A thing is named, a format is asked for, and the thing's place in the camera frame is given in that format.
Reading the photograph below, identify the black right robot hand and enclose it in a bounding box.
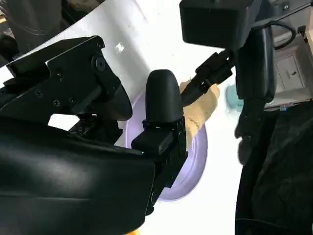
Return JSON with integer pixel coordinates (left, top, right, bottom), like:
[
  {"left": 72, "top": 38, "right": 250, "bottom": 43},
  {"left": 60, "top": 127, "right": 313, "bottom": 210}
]
[{"left": 0, "top": 35, "right": 188, "bottom": 235}]

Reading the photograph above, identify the beige towel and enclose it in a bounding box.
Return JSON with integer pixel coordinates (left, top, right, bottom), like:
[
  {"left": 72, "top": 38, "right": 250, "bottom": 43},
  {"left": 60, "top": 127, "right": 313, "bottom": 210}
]
[{"left": 178, "top": 77, "right": 221, "bottom": 145}]

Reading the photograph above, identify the lilac plate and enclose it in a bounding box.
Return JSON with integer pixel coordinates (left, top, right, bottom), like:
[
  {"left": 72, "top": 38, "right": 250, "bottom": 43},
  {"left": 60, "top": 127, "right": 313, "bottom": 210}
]
[{"left": 123, "top": 94, "right": 208, "bottom": 203}]

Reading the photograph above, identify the dark grey machine base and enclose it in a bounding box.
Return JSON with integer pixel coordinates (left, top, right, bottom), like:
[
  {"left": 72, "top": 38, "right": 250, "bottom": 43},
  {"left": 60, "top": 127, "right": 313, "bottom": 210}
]
[{"left": 0, "top": 0, "right": 98, "bottom": 68}]

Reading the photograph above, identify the pale green mug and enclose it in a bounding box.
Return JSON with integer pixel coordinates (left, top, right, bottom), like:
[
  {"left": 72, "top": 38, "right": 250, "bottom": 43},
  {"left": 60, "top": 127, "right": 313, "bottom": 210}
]
[{"left": 225, "top": 82, "right": 245, "bottom": 114}]

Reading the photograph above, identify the black cloth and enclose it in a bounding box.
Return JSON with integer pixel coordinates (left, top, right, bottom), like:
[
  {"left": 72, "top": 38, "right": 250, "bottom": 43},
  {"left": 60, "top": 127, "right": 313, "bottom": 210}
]
[{"left": 234, "top": 102, "right": 313, "bottom": 235}]

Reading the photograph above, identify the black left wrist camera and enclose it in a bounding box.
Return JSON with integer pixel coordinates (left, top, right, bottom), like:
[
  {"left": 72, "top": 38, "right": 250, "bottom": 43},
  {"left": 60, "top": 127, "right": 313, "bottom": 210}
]
[{"left": 179, "top": 0, "right": 259, "bottom": 49}]

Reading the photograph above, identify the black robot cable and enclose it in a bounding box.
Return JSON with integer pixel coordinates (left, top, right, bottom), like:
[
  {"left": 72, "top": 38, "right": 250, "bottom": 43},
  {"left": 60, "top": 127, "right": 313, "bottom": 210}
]
[{"left": 266, "top": 21, "right": 298, "bottom": 48}]

